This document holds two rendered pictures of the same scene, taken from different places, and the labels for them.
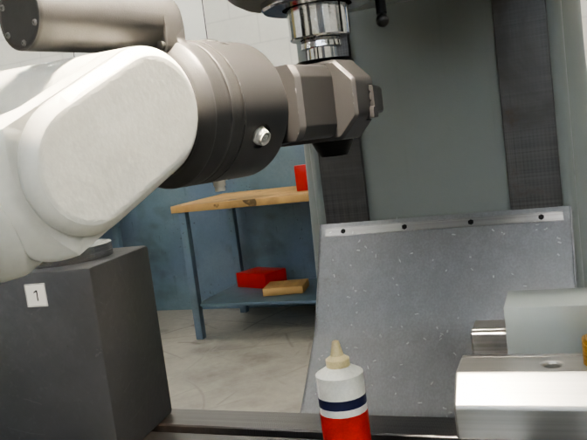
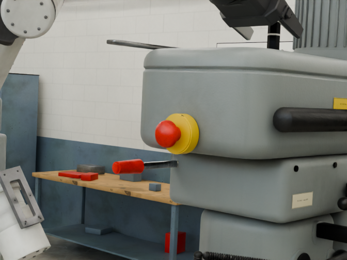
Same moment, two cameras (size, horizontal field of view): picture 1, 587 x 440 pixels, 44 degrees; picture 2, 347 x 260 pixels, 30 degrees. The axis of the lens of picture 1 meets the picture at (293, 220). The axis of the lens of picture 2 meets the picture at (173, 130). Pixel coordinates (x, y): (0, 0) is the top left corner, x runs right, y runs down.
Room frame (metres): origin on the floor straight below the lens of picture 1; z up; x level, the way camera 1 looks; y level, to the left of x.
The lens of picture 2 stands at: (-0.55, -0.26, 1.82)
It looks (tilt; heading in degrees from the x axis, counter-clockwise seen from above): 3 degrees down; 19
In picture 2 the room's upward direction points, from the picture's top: 3 degrees clockwise
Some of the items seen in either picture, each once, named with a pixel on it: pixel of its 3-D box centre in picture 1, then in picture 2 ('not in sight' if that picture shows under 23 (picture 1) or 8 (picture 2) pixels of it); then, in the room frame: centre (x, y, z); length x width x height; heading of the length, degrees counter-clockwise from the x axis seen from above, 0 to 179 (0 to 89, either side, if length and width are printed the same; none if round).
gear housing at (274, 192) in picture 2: not in sight; (279, 176); (0.61, -0.06, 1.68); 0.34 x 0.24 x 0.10; 157
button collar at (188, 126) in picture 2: not in sight; (179, 133); (0.36, 0.05, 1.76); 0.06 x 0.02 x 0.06; 67
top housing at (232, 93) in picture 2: not in sight; (274, 103); (0.58, -0.04, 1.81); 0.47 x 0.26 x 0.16; 157
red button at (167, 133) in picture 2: not in sight; (169, 133); (0.34, 0.06, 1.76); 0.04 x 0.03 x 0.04; 67
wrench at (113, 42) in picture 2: not in sight; (163, 48); (0.47, 0.12, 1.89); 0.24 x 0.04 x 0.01; 158
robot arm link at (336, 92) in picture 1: (253, 113); not in sight; (0.50, 0.02, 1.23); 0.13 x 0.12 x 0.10; 52
